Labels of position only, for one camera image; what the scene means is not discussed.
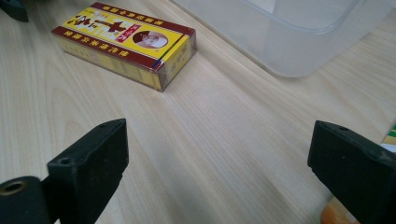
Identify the yellow and red box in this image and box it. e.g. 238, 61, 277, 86
50, 2, 198, 92

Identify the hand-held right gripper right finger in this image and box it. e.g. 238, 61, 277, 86
307, 119, 396, 224

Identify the clear plastic container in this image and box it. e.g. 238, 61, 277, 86
171, 0, 396, 78

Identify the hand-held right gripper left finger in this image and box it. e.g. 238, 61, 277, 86
46, 118, 130, 224

